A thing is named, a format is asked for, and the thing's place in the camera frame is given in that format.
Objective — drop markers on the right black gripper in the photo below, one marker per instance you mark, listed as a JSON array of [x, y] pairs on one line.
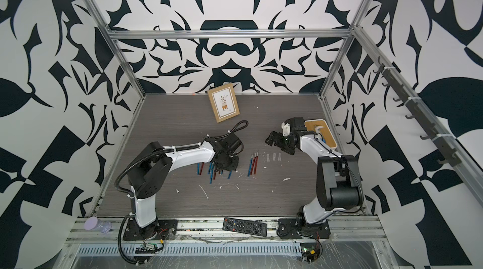
[[278, 141]]

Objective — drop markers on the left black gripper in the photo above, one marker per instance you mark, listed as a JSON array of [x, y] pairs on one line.
[[234, 167]]

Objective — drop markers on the red carving knife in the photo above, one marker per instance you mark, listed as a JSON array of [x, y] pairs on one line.
[[252, 167], [256, 163]]

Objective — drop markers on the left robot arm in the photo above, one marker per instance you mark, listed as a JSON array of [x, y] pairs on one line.
[[146, 174]]

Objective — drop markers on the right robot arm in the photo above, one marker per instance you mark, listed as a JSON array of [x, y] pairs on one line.
[[338, 182]]

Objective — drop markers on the white box with wooden lid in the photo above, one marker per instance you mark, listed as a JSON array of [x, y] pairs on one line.
[[323, 133]]

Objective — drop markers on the black remote control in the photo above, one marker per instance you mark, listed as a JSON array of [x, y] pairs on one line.
[[246, 227]]

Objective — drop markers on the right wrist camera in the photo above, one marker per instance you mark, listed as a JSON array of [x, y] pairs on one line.
[[286, 129]]

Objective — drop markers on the wooden picture frame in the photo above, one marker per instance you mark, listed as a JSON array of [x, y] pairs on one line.
[[224, 103]]

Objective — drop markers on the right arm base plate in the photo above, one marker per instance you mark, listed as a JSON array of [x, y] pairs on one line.
[[292, 229]]

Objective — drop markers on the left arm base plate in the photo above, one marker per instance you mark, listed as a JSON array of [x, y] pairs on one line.
[[163, 229]]

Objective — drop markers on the white cable duct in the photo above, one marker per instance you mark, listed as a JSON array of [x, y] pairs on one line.
[[204, 249]]

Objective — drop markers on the black wall hook rail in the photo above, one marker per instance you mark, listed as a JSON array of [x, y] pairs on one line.
[[434, 131]]

